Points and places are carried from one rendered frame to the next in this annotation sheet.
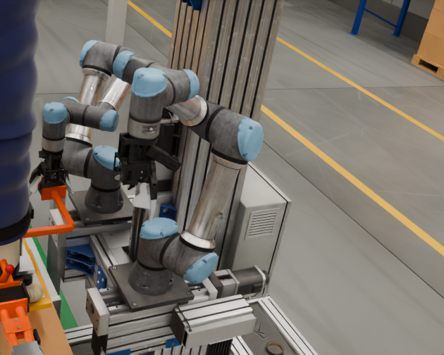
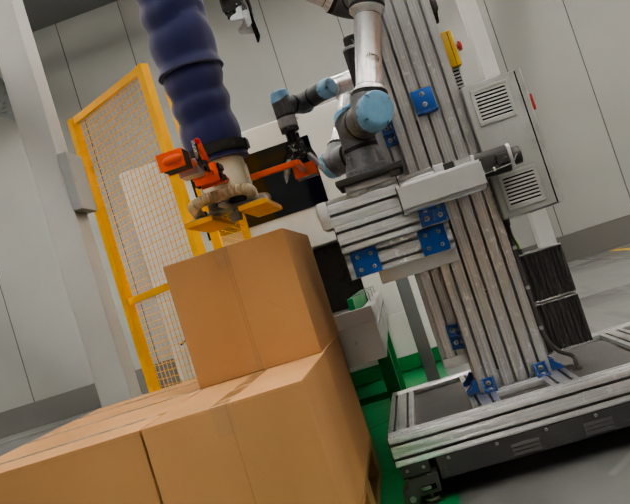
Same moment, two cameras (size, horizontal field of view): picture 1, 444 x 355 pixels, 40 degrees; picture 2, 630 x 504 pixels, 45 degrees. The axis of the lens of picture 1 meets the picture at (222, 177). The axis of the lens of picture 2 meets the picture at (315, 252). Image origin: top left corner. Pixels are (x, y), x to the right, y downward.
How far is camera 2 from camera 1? 2.08 m
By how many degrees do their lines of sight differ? 49
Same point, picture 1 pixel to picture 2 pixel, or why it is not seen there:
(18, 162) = (208, 86)
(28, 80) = (192, 19)
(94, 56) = not seen: hidden behind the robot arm
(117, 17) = not seen: hidden behind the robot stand
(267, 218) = (496, 94)
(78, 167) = (336, 158)
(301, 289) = not seen: outside the picture
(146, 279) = (352, 163)
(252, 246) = (498, 132)
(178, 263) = (352, 115)
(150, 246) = (339, 126)
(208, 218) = (361, 61)
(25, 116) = (201, 49)
